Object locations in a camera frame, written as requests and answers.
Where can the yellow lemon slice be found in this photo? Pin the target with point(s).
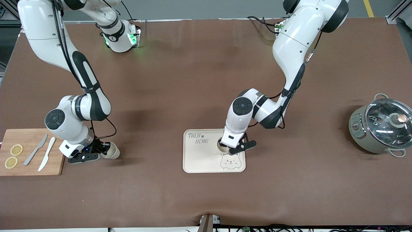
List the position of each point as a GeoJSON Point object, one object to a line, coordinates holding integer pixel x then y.
{"type": "Point", "coordinates": [11, 162]}
{"type": "Point", "coordinates": [16, 149]}

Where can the white plastic knife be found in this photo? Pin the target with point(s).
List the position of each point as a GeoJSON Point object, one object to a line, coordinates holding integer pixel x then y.
{"type": "Point", "coordinates": [46, 155]}

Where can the glass pot lid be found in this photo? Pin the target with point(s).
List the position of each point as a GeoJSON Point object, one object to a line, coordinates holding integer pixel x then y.
{"type": "Point", "coordinates": [386, 122]}

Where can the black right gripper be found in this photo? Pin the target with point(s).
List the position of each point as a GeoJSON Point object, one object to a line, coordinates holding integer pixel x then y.
{"type": "Point", "coordinates": [97, 147]}

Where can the wooden post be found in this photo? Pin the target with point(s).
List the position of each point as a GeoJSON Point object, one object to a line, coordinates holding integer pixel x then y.
{"type": "Point", "coordinates": [206, 225]}

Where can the white plastic cup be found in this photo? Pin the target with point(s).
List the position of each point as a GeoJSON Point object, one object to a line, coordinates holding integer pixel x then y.
{"type": "Point", "coordinates": [113, 151]}
{"type": "Point", "coordinates": [220, 147]}

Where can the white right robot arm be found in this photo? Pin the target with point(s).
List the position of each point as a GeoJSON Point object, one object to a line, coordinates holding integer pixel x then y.
{"type": "Point", "coordinates": [42, 35]}

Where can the beige bear print tray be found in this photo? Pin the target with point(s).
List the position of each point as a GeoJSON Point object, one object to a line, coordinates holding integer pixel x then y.
{"type": "Point", "coordinates": [202, 158]}

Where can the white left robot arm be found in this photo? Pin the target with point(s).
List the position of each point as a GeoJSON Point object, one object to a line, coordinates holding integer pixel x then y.
{"type": "Point", "coordinates": [296, 42]}

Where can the grey electric cooking pot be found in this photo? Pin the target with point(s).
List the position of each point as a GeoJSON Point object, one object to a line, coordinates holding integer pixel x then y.
{"type": "Point", "coordinates": [360, 135]}

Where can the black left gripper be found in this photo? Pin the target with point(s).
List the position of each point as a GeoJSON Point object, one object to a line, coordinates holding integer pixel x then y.
{"type": "Point", "coordinates": [222, 145]}

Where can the bamboo cutting board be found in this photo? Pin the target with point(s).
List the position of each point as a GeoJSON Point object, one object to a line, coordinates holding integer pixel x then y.
{"type": "Point", "coordinates": [32, 169]}

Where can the grey plastic knife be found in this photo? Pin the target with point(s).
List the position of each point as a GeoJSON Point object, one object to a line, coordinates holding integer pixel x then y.
{"type": "Point", "coordinates": [34, 150]}

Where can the aluminium frame profile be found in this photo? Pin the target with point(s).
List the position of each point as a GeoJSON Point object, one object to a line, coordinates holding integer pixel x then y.
{"type": "Point", "coordinates": [396, 13]}

